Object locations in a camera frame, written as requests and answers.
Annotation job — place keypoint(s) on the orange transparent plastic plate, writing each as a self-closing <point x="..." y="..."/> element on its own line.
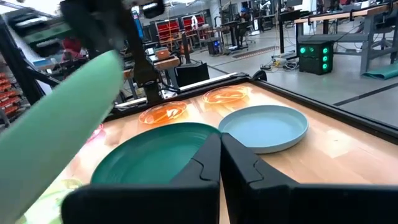
<point x="162" y="112"/>
<point x="225" y="94"/>

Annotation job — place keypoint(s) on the dark green plastic plate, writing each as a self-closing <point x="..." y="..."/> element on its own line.
<point x="149" y="155"/>

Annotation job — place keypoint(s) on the floor power strip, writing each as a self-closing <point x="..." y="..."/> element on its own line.
<point x="266" y="66"/>

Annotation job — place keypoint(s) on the red storage shelf rack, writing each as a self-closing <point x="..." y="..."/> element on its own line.
<point x="168" y="31"/>
<point x="194" y="23"/>

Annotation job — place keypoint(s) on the red bins rack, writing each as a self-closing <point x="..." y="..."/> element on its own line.
<point x="8" y="96"/>

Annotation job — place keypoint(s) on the wooden top workbench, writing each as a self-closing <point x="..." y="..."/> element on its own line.
<point x="357" y="14"/>

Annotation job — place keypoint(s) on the pink transparent plastic plate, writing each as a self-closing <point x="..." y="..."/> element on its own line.
<point x="97" y="133"/>

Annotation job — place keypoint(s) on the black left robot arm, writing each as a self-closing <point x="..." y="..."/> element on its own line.
<point x="145" y="68"/>

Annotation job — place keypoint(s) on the black box case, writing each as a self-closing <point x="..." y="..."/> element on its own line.
<point x="192" y="74"/>

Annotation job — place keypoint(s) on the orange box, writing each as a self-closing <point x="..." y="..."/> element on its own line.
<point x="162" y="53"/>

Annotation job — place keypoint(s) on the black computer tower green lights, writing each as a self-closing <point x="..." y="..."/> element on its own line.
<point x="315" y="57"/>

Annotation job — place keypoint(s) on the office chair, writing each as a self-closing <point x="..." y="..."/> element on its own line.
<point x="244" y="32"/>

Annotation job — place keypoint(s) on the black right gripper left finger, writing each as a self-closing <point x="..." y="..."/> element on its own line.
<point x="189" y="199"/>

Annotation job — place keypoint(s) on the black table edge frame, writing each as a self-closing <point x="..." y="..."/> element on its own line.
<point x="342" y="113"/>

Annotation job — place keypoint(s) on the black metal frame post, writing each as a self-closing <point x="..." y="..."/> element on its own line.
<point x="18" y="62"/>

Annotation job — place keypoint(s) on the light green plastic plate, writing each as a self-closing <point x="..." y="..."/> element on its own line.
<point x="56" y="130"/>

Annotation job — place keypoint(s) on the green floor mat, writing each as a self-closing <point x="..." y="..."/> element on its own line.
<point x="384" y="72"/>

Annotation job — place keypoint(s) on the light blue plastic plate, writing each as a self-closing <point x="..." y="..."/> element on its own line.
<point x="264" y="127"/>

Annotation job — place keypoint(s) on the person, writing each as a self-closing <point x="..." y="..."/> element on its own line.
<point x="72" y="48"/>

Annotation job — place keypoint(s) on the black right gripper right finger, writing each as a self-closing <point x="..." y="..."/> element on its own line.
<point x="248" y="193"/>

